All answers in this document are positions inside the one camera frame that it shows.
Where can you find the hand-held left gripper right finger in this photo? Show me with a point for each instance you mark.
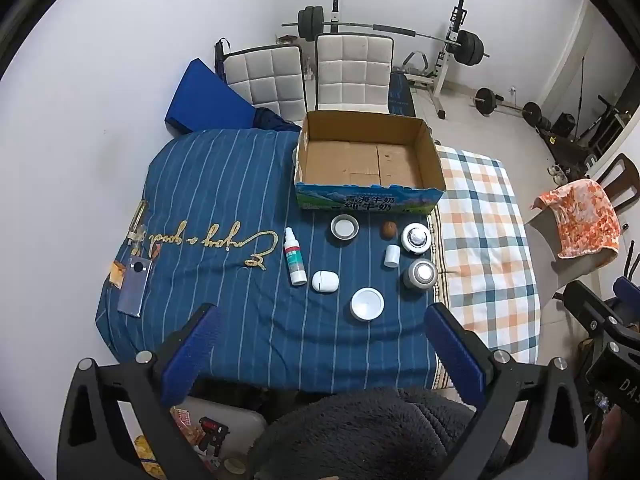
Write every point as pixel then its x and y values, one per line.
pixel 456 355

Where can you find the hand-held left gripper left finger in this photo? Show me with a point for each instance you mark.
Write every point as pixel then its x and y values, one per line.
pixel 192 355

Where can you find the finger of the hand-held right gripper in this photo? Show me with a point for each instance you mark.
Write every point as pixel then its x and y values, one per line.
pixel 590 307
pixel 627 290

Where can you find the white cylindrical container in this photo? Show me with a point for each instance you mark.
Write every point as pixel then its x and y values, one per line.
pixel 392 255

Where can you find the silver metal can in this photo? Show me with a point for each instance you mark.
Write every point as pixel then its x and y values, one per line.
pixel 421 274
pixel 416 238

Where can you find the printed cardboard box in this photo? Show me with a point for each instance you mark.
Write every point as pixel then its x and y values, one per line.
pixel 350 160

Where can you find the person's right hand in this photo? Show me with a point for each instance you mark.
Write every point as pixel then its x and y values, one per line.
pixel 617 435

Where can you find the black glue gun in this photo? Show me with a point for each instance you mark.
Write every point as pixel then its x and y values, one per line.
pixel 212 435

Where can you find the orange floral towel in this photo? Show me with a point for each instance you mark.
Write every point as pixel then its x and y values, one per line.
pixel 582 215

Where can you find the purple smartphone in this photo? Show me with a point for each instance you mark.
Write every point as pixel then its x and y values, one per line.
pixel 134 285

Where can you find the white round lid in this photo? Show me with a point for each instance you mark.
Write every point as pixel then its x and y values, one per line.
pixel 367 303

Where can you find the orange packet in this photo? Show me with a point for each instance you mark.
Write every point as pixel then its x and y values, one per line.
pixel 117 275

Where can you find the wooden chair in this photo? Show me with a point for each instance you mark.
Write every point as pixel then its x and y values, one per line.
pixel 622 177

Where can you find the dark fuzzy garment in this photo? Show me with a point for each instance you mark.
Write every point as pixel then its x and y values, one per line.
pixel 360 435

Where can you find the pair of white shoes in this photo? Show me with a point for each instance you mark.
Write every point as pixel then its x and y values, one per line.
pixel 557 174

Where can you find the plaid blanket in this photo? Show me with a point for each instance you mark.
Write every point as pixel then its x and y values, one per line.
pixel 480 220

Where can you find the brown walnut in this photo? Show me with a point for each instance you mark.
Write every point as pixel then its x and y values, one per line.
pixel 389 230

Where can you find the white spray bottle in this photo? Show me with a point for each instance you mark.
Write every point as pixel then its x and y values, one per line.
pixel 295 256

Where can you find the clear plastic tool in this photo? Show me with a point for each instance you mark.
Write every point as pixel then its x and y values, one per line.
pixel 137 222

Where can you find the white oval case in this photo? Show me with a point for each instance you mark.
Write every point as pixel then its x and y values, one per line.
pixel 325 280

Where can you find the black exercise machine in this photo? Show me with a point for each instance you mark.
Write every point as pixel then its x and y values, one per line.
pixel 602 127

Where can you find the blue striped blanket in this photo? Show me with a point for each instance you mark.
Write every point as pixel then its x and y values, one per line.
pixel 225 185

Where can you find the black speaker box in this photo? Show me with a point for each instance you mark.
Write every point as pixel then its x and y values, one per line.
pixel 565 124

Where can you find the short barbell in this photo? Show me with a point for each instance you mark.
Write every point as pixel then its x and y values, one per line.
pixel 505 105

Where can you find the dark blue garment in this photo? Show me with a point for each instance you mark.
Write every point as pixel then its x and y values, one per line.
pixel 270 120

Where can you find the blue foam cushion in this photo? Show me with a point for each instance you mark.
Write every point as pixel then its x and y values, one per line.
pixel 200 95

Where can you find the white barbell rack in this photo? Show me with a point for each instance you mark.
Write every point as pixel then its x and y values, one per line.
pixel 447 70

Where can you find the white quilted chair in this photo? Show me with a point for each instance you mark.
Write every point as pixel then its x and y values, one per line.
pixel 352 70
pixel 265 77

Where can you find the long barbell with plates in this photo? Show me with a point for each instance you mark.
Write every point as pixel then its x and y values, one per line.
pixel 350 24

